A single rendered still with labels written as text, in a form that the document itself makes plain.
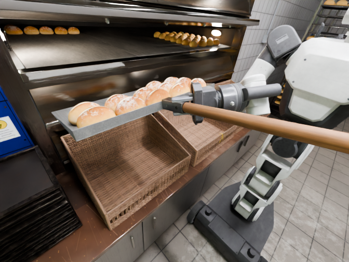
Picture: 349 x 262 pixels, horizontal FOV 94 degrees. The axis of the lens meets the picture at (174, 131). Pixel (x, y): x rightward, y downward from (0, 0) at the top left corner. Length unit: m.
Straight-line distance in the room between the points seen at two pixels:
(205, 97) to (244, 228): 1.21
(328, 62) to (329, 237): 1.66
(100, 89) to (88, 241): 0.76
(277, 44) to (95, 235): 1.13
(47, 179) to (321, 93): 1.02
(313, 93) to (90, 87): 1.00
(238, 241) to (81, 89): 1.39
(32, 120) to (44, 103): 0.10
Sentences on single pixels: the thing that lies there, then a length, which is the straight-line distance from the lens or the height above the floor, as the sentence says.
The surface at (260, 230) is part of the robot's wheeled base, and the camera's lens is 1.58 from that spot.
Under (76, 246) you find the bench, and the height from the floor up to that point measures 0.58.
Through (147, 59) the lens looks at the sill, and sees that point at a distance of 1.13.
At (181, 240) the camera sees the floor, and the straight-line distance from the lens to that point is 1.53.
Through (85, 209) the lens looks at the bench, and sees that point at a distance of 1.03.
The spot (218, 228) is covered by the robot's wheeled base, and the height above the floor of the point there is 0.19.
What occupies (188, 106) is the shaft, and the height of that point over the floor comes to 1.23.
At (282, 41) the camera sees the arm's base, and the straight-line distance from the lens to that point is 0.83.
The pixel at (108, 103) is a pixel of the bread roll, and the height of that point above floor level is 1.19.
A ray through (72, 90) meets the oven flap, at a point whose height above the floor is 1.06.
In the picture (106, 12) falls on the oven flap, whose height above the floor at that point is 1.41.
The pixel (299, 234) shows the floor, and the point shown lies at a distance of 1.97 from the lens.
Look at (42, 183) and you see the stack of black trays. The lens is 0.77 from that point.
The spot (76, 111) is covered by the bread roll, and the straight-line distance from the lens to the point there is 0.52.
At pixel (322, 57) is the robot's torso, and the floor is 1.36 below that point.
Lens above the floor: 1.44
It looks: 37 degrees down
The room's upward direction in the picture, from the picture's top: 6 degrees clockwise
